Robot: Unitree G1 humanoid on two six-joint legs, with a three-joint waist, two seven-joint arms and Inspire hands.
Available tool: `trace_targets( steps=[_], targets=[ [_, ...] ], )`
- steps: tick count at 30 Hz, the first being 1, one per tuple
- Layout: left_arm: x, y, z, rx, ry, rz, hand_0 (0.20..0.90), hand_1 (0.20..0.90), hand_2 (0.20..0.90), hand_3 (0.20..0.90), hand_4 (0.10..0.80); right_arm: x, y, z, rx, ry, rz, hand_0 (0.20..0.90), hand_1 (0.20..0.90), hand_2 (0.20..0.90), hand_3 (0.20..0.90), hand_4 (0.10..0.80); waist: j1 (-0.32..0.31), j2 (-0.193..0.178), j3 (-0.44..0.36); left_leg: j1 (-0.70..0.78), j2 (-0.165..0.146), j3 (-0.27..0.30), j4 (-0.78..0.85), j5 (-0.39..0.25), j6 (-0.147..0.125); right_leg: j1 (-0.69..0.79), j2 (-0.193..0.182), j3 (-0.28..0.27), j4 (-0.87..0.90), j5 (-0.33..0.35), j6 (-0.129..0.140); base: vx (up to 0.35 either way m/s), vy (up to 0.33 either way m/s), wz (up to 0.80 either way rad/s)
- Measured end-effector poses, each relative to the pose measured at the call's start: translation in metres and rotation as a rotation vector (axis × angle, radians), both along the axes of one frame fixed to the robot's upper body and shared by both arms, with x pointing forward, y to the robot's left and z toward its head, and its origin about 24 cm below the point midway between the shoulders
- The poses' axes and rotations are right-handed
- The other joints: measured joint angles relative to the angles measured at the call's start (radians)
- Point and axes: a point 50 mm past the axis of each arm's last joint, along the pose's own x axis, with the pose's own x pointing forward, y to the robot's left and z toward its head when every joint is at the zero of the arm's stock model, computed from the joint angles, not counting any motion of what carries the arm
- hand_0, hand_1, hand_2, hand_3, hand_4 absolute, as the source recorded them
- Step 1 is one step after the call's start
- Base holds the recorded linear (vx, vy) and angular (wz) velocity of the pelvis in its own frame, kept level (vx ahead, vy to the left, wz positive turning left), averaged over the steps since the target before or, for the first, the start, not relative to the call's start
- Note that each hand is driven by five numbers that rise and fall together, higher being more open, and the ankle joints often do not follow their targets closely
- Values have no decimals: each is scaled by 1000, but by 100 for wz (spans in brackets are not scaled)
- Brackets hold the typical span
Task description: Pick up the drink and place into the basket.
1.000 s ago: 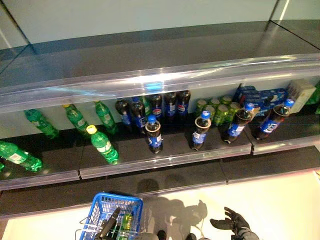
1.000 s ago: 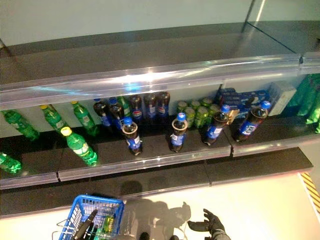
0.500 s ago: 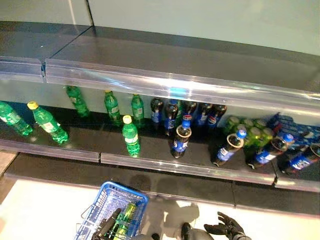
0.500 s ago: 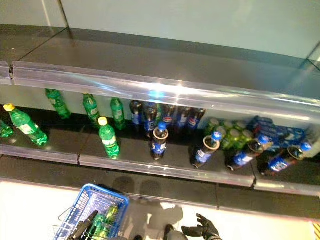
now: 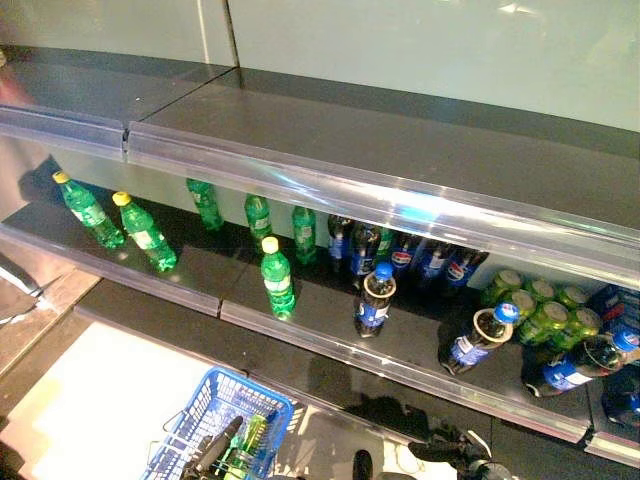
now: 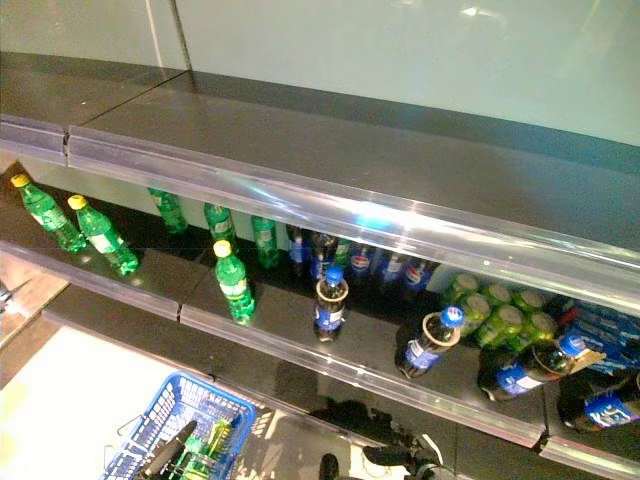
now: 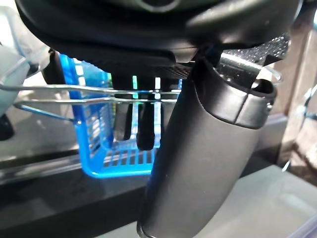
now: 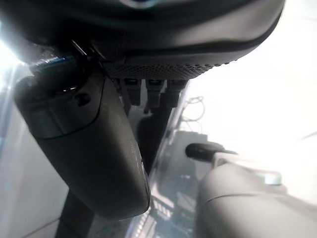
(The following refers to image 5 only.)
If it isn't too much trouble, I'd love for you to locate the dark robot right hand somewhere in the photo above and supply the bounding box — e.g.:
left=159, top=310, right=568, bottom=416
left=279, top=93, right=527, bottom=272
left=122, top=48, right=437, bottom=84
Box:
left=407, top=427, right=494, bottom=474

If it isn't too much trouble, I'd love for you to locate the dark robot left hand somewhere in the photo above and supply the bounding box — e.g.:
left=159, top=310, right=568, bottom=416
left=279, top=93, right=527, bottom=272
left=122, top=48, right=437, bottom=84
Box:
left=182, top=415, right=245, bottom=480

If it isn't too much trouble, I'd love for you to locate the green soda bottle yellow cap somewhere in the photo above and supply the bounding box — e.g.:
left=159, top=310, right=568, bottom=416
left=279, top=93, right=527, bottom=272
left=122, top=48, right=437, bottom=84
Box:
left=238, top=413, right=270, bottom=454
left=291, top=205, right=319, bottom=265
left=219, top=447, right=254, bottom=474
left=259, top=236, right=296, bottom=320
left=243, top=193, right=274, bottom=241
left=185, top=178, right=225, bottom=232
left=111, top=191, right=179, bottom=274
left=52, top=170, right=126, bottom=250
left=374, top=227, right=396, bottom=261

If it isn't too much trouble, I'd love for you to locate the blue plastic shopping basket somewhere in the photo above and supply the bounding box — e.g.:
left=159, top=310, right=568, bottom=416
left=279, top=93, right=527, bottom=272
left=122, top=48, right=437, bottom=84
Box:
left=142, top=367, right=296, bottom=480

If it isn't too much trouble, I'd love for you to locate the blue drink carton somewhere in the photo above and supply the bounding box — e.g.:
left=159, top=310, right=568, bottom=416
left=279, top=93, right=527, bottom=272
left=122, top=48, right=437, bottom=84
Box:
left=588, top=283, right=640, bottom=337

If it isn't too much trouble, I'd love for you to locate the black glossy base ledge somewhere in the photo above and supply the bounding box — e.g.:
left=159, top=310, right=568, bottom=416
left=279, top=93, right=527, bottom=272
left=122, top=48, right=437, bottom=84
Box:
left=74, top=277, right=640, bottom=480

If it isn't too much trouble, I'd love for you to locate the black backdrop strip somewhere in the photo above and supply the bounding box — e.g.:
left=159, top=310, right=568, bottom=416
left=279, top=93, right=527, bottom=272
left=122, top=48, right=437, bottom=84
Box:
left=0, top=252, right=49, bottom=297

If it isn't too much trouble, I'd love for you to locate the pale shelf back panel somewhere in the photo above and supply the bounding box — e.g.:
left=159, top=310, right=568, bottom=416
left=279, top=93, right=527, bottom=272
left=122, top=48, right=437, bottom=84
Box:
left=0, top=0, right=239, bottom=211
left=227, top=0, right=640, bottom=294

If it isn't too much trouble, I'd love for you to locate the black shelf upright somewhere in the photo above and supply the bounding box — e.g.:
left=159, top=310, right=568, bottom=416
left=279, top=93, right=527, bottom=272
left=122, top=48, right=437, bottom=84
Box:
left=219, top=0, right=242, bottom=70

